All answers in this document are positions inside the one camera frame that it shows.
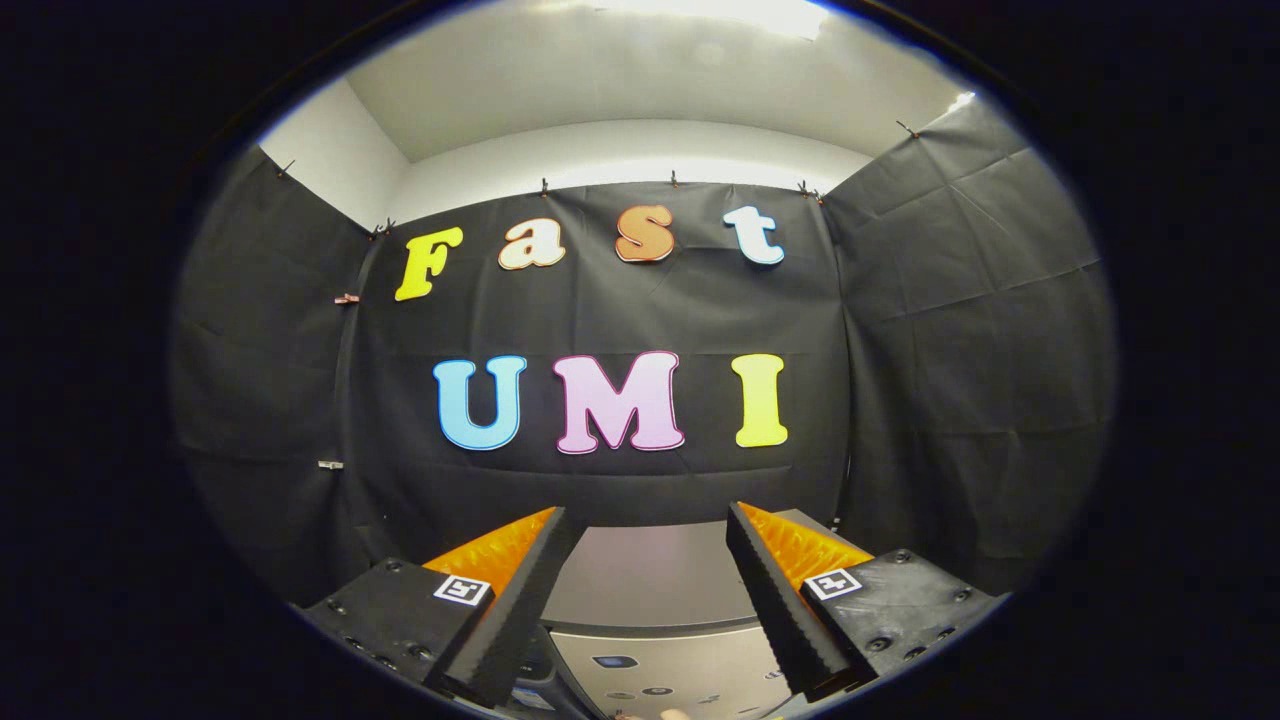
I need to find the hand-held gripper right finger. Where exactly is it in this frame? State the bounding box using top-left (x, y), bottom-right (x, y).
top-left (725, 501), bottom-right (1008, 703)

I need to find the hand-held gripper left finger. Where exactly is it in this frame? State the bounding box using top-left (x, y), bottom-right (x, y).
top-left (298, 506), bottom-right (583, 709)

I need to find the grey cabinet with icons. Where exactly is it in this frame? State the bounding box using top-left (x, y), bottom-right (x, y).
top-left (540, 508), bottom-right (841, 720)

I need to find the black backdrop cloth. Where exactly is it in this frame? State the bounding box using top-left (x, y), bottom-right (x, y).
top-left (170, 95), bottom-right (1119, 611)

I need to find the ceiling light panel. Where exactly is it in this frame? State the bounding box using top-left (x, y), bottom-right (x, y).
top-left (600, 0), bottom-right (833, 41)

